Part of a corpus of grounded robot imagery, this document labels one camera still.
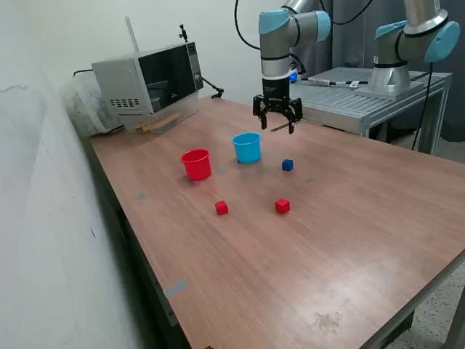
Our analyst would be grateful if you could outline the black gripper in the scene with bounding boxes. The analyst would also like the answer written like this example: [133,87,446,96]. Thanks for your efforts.
[253,76,304,135]

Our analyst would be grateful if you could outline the aluminium robot base platform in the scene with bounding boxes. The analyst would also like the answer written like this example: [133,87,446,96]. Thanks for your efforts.
[290,66,454,156]

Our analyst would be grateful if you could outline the blue plastic cup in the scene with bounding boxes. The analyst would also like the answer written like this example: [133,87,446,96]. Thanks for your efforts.
[231,132,263,164]

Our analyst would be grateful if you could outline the red plastic cup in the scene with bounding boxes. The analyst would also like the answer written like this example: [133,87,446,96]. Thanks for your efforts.
[180,148,213,182]

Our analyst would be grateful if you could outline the long wooden stick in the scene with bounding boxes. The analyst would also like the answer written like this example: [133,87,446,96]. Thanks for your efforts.
[145,112,182,131]

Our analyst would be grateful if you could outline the silver microwave oven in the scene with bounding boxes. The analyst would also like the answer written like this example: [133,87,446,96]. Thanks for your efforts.
[91,41,204,127]

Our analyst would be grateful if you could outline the thin white rod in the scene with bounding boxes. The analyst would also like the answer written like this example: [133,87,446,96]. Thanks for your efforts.
[125,16,141,52]

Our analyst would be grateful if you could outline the long grey tape strip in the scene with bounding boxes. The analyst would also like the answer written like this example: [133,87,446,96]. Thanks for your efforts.
[162,278,189,298]

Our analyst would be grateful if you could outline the black camera cable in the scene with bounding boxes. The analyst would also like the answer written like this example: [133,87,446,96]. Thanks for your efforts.
[289,53,307,74]

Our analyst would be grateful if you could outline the silver connector with cable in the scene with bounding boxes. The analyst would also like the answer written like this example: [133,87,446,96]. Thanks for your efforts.
[301,76,352,88]

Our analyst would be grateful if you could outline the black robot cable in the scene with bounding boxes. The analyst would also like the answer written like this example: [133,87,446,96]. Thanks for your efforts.
[318,0,374,26]
[234,0,262,52]

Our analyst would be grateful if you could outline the black hanging cable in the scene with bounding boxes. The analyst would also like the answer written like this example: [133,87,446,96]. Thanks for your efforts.
[412,60,436,151]

